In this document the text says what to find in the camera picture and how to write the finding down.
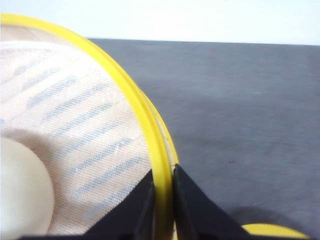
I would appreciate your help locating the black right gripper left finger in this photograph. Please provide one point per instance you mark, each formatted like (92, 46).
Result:
(132, 219)

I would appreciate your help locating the striped steamer liner cloth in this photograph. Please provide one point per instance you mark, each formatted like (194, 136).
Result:
(60, 103)

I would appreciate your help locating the bamboo steamer basket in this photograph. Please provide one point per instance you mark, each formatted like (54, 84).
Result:
(274, 230)
(162, 153)

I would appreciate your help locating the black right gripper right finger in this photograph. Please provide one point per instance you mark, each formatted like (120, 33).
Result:
(199, 218)

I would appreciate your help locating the white bun in right basket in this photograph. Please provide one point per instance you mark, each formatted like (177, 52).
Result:
(26, 192)

